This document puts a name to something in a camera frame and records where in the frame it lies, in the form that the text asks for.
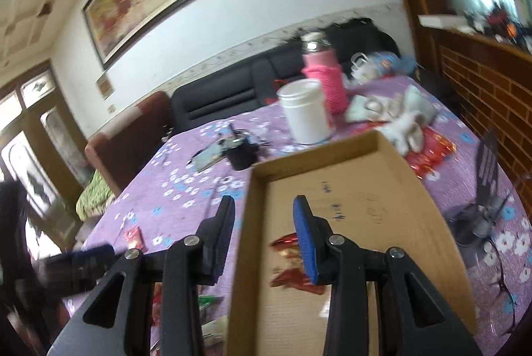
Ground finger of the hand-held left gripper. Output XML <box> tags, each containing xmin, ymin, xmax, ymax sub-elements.
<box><xmin>68</xmin><ymin>243</ymin><xmax>116</xmax><ymax>269</ymax></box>

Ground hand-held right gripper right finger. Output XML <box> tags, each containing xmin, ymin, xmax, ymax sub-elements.
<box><xmin>292</xmin><ymin>195</ymin><xmax>483</xmax><ymax>356</ymax></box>

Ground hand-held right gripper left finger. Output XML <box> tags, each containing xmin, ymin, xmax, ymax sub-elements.
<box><xmin>47</xmin><ymin>195</ymin><xmax>237</xmax><ymax>356</ymax></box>

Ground dark red gold-print packet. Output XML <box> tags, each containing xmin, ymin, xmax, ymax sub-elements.
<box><xmin>269</xmin><ymin>233</ymin><xmax>327</xmax><ymax>295</ymax></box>

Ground red cartoon snack packet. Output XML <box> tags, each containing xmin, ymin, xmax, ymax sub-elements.
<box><xmin>124</xmin><ymin>226</ymin><xmax>144</xmax><ymax>251</ymax></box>

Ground small red snack packet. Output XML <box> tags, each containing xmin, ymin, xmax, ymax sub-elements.
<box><xmin>152</xmin><ymin>285</ymin><xmax>164</xmax><ymax>325</ymax></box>

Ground shallow cardboard box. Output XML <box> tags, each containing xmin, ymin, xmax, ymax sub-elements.
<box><xmin>226</xmin><ymin>129</ymin><xmax>478</xmax><ymax>356</ymax></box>

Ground white green snack packet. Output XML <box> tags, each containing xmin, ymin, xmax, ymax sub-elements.
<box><xmin>201</xmin><ymin>316</ymin><xmax>229</xmax><ymax>344</ymax></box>

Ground green patterned cloth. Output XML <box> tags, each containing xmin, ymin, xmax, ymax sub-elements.
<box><xmin>75</xmin><ymin>169</ymin><xmax>115</xmax><ymax>219</ymax></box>

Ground purple floral tablecloth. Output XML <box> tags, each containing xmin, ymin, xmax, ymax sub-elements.
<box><xmin>62</xmin><ymin>75</ymin><xmax>532</xmax><ymax>356</ymax></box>

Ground black cylindrical device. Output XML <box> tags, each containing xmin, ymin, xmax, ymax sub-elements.
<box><xmin>228</xmin><ymin>132</ymin><xmax>260</xmax><ymax>171</ymax></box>

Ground wooden glass door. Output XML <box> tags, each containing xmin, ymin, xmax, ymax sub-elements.
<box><xmin>0</xmin><ymin>61</ymin><xmax>84</xmax><ymax>249</ymax></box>

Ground brown armchair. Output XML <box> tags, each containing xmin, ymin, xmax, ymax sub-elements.
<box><xmin>84</xmin><ymin>91</ymin><xmax>175</xmax><ymax>194</ymax></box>

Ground white plastic jar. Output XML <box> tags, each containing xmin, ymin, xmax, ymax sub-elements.
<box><xmin>276</xmin><ymin>79</ymin><xmax>335</xmax><ymax>145</ymax></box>

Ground black leather sofa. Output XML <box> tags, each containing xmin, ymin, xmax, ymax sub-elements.
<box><xmin>170</xmin><ymin>24</ymin><xmax>416</xmax><ymax>132</ymax></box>

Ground red patterned plastic bag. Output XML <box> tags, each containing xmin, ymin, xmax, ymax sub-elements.
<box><xmin>405</xmin><ymin>127</ymin><xmax>456</xmax><ymax>180</ymax></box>

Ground grey sock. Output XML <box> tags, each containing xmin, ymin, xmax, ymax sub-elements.
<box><xmin>346</xmin><ymin>92</ymin><xmax>400</xmax><ymax>122</ymax></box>

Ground pink sleeved bottle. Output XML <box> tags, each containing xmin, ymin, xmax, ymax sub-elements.
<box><xmin>300</xmin><ymin>32</ymin><xmax>350</xmax><ymax>115</ymax></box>

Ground white printed plastic bag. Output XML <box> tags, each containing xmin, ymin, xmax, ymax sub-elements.
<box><xmin>349</xmin><ymin>51</ymin><xmax>402</xmax><ymax>82</ymax></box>

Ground grey phone stand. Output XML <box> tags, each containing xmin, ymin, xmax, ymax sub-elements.
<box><xmin>445</xmin><ymin>127</ymin><xmax>516</xmax><ymax>249</ymax></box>

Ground eyeglasses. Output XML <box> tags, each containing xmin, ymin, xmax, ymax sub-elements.
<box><xmin>482</xmin><ymin>194</ymin><xmax>524</xmax><ymax>336</ymax></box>

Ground blue cap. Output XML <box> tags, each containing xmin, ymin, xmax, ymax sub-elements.
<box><xmin>391</xmin><ymin>57</ymin><xmax>420</xmax><ymax>76</ymax></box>

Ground wooden brick-pattern counter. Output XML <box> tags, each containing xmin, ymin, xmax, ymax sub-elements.
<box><xmin>418</xmin><ymin>13</ymin><xmax>532</xmax><ymax>190</ymax></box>

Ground white flat box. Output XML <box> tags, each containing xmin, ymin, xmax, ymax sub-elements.
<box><xmin>418</xmin><ymin>13</ymin><xmax>470</xmax><ymax>28</ymax></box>

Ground red black tool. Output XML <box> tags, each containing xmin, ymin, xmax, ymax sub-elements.
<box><xmin>486</xmin><ymin>5</ymin><xmax>520</xmax><ymax>37</ymax></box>

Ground small wall plaque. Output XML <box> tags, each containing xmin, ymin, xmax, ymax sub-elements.
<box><xmin>96</xmin><ymin>74</ymin><xmax>114</xmax><ymax>99</ymax></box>

